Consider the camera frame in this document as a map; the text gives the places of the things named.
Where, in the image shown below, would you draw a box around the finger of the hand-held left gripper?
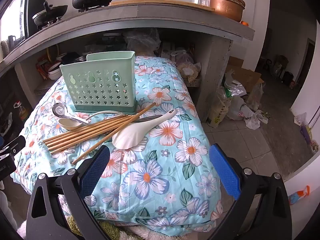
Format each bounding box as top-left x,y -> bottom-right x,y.
0,135 -> 26,153
0,152 -> 16,162

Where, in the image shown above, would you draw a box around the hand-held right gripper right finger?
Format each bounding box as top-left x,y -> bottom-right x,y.
206,144 -> 293,240

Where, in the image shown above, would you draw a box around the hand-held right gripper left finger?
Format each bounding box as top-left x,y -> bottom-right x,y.
26,145 -> 111,240

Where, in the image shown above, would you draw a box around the beige spoon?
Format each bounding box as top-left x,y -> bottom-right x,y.
58,110 -> 128,131

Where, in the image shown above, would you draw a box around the metal spoon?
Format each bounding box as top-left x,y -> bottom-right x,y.
52,103 -> 90,124

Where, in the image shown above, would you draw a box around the green plastic utensil holder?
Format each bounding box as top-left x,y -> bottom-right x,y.
59,51 -> 137,114

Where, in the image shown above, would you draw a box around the green shaggy rug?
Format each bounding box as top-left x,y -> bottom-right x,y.
65,215 -> 120,240

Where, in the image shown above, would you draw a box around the floral blue blanket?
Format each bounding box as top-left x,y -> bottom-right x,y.
11,55 -> 224,233

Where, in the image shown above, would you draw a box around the white rice sack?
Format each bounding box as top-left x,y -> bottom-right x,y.
207,87 -> 233,128

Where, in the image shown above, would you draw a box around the crumpled white plastic bags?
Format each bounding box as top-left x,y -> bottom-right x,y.
224,71 -> 270,130

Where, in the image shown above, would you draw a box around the stack of white bowls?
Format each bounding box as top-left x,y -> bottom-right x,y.
47,64 -> 63,81

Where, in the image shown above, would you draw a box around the cardboard box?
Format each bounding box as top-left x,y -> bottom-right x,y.
226,64 -> 265,100

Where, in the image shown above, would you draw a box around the clear bag of beans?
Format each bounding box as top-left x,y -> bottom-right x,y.
175,50 -> 202,86

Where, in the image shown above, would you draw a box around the black wok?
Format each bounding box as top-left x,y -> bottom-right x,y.
32,2 -> 68,27

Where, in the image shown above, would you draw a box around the black kitchen appliance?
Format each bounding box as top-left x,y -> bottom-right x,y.
23,0 -> 47,40

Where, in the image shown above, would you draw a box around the clear bag of noodles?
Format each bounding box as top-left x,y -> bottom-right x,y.
124,29 -> 161,56

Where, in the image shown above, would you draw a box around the gas stove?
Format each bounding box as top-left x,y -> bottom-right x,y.
37,4 -> 110,29

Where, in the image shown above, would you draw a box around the copper inner pot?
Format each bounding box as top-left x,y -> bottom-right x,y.
209,0 -> 245,22

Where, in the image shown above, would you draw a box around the grey concrete counter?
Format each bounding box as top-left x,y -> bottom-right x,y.
0,4 -> 255,130

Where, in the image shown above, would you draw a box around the wooden cutting board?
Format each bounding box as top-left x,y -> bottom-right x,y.
109,0 -> 215,12

